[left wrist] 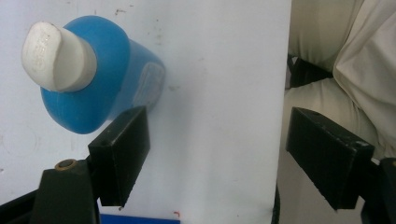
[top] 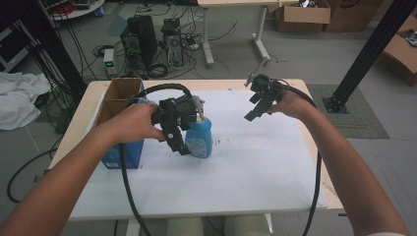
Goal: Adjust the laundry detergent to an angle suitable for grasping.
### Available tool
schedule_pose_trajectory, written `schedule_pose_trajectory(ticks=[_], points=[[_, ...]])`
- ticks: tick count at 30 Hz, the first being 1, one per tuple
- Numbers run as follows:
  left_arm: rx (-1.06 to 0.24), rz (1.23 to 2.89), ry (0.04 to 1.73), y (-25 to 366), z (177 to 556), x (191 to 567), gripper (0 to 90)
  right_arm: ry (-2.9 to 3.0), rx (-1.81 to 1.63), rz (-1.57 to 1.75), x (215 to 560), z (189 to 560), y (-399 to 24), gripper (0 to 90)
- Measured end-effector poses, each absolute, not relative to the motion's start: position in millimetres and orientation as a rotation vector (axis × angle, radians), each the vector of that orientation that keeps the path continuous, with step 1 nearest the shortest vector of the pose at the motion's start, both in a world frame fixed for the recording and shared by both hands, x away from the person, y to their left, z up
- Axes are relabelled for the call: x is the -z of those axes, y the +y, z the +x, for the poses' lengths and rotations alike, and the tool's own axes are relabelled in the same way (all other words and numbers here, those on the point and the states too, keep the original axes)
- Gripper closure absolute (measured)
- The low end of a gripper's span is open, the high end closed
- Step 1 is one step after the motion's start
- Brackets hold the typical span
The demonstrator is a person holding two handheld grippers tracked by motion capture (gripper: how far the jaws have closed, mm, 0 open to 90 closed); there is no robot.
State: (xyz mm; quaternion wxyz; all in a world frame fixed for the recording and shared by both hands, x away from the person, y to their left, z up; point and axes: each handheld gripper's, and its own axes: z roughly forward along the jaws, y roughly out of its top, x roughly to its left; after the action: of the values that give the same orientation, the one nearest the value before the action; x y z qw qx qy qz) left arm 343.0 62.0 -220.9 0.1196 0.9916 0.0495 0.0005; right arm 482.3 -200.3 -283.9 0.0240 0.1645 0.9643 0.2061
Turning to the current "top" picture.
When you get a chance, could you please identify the blue cardboard box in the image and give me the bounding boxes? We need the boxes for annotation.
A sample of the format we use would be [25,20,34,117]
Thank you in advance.
[92,77,147,170]

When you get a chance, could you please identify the right hand-held gripper black cable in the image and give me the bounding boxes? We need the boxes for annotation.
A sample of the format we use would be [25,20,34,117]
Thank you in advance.
[279,83,324,236]

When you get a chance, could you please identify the black stand with cables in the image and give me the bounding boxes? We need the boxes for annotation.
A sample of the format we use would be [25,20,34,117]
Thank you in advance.
[9,0,89,96]

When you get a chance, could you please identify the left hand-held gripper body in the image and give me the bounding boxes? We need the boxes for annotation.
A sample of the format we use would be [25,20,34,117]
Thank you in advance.
[151,95,201,132]

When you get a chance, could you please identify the round white table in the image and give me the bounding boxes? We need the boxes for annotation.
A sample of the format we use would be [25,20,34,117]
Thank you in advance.
[48,0,106,22]

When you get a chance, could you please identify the large black computer tower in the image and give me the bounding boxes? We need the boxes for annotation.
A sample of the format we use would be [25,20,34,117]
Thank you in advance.
[120,15,158,72]

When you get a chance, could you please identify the white table mat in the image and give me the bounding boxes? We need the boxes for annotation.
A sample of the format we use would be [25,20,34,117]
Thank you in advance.
[69,88,329,220]

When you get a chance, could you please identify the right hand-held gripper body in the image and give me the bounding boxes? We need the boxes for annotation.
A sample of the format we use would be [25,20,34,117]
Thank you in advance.
[243,56,284,103]

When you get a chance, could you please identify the hand-held gripper black cable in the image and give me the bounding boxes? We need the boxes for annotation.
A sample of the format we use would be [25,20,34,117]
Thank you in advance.
[279,83,324,236]
[118,83,195,236]

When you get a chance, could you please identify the black floor cable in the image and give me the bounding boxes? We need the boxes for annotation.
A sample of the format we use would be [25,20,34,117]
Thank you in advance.
[6,147,59,204]

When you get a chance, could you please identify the left hand-held gripper black cable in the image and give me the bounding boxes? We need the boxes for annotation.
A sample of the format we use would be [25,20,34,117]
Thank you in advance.
[118,83,195,236]

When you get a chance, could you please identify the dark grey floor mat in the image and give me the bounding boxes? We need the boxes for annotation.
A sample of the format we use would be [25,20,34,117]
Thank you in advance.
[307,84,391,140]

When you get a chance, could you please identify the white power supply box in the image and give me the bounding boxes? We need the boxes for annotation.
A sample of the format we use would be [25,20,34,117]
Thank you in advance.
[102,47,116,69]

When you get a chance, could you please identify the person's right hand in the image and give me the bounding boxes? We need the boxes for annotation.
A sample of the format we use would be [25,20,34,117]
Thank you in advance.
[269,90,318,121]

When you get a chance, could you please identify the person's left hand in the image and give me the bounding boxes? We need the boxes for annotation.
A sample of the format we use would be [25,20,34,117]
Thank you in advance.
[107,103,167,146]

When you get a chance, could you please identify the flat brown cardboard box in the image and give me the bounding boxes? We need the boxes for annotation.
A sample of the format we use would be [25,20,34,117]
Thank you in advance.
[381,14,417,89]

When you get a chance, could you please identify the blue pump bottle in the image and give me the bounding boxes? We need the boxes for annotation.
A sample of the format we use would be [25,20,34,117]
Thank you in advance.
[184,94,213,159]

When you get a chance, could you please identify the person's right leg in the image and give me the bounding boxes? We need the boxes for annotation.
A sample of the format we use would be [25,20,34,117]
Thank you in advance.
[223,213,271,236]

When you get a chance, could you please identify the black aluminium strut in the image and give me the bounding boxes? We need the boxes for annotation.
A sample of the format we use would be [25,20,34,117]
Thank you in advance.
[323,0,417,114]

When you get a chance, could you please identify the white desk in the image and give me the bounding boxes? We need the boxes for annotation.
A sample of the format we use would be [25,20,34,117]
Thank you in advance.
[196,0,300,69]

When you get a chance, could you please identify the person's left leg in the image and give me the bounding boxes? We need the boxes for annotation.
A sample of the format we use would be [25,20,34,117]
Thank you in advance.
[165,215,207,236]

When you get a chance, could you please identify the small black computer tower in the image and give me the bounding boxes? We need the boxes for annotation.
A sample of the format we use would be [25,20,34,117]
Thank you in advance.
[160,18,186,69]

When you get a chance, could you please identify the large closed cardboard box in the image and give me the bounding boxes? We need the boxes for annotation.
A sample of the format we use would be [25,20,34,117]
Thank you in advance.
[323,0,386,33]

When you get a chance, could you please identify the grey metal rack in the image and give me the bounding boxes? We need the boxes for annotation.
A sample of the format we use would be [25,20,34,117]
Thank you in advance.
[0,19,31,74]

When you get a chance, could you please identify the person's leg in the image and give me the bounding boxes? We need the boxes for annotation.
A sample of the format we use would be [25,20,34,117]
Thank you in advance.
[223,213,271,236]
[165,215,207,236]

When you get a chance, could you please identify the white cloth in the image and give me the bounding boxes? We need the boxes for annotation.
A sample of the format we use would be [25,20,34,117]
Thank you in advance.
[0,71,52,132]

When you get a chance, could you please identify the open brown cardboard box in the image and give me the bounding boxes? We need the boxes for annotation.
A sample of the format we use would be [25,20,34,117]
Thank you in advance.
[274,0,331,34]

